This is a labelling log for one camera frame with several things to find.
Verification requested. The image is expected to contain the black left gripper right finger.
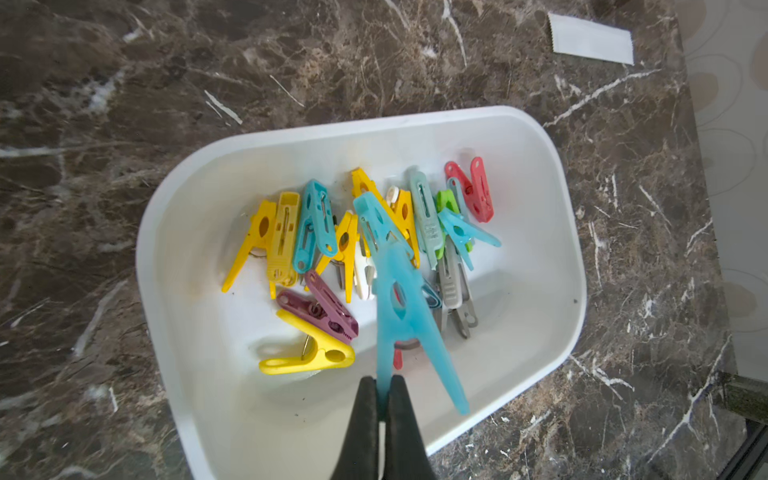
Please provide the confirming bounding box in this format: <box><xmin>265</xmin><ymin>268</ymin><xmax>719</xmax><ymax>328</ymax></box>
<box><xmin>383</xmin><ymin>375</ymin><xmax>436</xmax><ymax>480</ymax></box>

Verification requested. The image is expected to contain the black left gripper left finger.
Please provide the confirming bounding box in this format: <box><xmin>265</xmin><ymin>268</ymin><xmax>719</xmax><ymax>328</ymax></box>
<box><xmin>331</xmin><ymin>376</ymin><xmax>379</xmax><ymax>480</ymax></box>

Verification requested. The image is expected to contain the purple clothespin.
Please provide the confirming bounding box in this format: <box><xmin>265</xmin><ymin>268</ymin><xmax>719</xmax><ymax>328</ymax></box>
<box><xmin>277</xmin><ymin>269</ymin><xmax>359</xmax><ymax>344</ymax></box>

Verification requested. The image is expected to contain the grey clothespin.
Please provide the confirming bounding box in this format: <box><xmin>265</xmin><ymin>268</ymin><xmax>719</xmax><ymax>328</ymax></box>
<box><xmin>437</xmin><ymin>237</ymin><xmax>478</xmax><ymax>339</ymax></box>

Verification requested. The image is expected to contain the white clothespin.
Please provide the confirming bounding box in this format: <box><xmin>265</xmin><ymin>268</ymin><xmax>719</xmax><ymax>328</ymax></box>
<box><xmin>354</xmin><ymin>212</ymin><xmax>376</xmax><ymax>300</ymax></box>

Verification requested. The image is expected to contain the pale teal clothespin bottom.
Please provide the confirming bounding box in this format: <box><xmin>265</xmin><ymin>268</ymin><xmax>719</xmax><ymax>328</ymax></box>
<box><xmin>409</xmin><ymin>169</ymin><xmax>444</xmax><ymax>270</ymax></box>

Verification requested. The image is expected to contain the dark teal clothespin top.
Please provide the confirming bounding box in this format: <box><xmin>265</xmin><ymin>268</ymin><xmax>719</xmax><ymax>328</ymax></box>
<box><xmin>438</xmin><ymin>209</ymin><xmax>502</xmax><ymax>271</ymax></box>

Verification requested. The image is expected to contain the green clothespin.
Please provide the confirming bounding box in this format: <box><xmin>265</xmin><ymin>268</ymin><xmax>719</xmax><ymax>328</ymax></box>
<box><xmin>435</xmin><ymin>189</ymin><xmax>474</xmax><ymax>260</ymax></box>

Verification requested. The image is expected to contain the red clothespin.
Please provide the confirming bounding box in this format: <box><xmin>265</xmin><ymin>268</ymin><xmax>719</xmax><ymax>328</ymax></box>
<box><xmin>393</xmin><ymin>339</ymin><xmax>420</xmax><ymax>371</ymax></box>
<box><xmin>444</xmin><ymin>156</ymin><xmax>494</xmax><ymax>223</ymax></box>

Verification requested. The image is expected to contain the yellow clothespin pair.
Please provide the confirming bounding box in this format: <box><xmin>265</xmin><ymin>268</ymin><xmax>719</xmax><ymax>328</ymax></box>
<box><xmin>259</xmin><ymin>309</ymin><xmax>356</xmax><ymax>375</ymax></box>

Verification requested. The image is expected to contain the white plastic storage box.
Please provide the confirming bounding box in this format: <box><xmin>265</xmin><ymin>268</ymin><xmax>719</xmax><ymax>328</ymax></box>
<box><xmin>136</xmin><ymin>106</ymin><xmax>587</xmax><ymax>479</ymax></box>

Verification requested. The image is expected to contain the white paper strip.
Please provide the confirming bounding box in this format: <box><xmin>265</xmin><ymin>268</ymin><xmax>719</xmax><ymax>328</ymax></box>
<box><xmin>548</xmin><ymin>13</ymin><xmax>635</xmax><ymax>65</ymax></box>

